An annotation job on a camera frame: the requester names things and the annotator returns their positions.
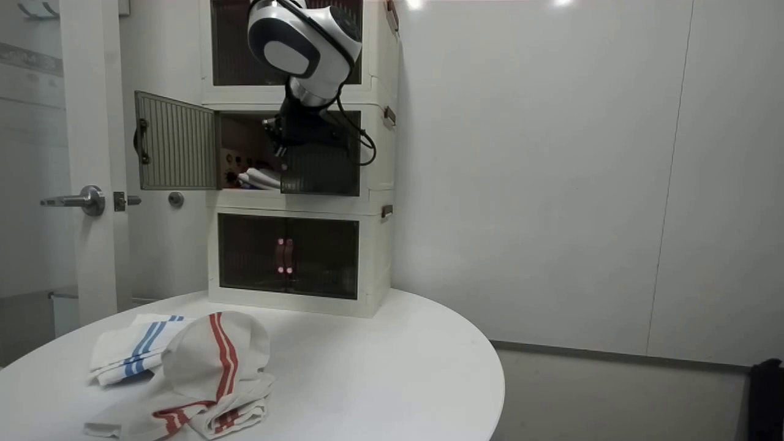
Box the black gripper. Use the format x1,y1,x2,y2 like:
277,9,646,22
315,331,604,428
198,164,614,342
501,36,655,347
277,101,363,162

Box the white cabinet unit holding cloths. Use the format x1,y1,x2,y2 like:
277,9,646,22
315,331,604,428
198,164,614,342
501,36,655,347
198,101,403,215

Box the white cabinet unit on table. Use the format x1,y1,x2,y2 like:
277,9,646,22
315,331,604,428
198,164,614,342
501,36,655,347
206,205,396,320

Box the silver door latch plate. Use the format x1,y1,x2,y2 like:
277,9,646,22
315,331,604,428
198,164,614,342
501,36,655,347
111,188,146,212

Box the white room door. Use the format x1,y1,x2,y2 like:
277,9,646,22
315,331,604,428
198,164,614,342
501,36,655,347
59,0,134,326

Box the white folded cloth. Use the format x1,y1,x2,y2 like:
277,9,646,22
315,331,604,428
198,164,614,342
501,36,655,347
235,164,285,193

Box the red striped white towel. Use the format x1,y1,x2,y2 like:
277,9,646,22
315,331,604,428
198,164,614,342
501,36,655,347
85,309,277,441

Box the blue striped white towel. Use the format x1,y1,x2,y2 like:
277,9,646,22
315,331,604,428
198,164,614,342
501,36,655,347
86,313,189,390

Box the black floor object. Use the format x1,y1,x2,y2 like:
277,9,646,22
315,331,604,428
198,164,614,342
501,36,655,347
745,357,784,441

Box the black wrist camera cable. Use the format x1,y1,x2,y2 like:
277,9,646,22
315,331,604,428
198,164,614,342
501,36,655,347
338,101,381,172

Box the dark cabinet door, black handle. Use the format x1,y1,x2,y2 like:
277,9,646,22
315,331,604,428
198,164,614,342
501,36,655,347
134,88,222,193

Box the silver door lever handle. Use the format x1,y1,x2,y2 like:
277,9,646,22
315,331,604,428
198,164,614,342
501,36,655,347
40,183,109,221

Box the metal wall hooks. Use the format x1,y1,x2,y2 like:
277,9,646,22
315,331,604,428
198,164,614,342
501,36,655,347
18,0,61,22

